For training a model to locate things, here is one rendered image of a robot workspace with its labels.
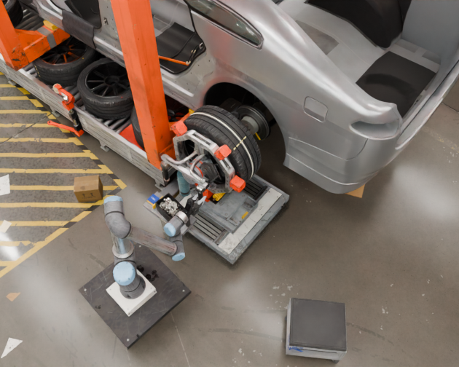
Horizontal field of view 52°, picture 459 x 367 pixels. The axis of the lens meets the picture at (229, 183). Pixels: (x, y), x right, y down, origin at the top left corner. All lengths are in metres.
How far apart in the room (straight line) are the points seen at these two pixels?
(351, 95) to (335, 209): 1.69
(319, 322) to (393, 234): 1.25
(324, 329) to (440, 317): 1.07
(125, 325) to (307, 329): 1.29
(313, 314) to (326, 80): 1.65
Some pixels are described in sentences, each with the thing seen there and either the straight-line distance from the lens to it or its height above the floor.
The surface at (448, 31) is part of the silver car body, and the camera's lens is 4.51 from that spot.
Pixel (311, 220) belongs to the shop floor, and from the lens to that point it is 4.28.
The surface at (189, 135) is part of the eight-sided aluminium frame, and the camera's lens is 3.34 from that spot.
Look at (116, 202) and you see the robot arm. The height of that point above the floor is 1.20.
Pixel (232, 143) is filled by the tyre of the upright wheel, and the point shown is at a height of 1.12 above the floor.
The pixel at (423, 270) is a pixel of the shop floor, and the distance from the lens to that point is 4.31.
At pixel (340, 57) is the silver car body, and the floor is 0.98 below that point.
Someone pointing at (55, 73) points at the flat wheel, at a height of 0.46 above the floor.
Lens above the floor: 3.63
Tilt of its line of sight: 55 degrees down
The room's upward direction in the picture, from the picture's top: straight up
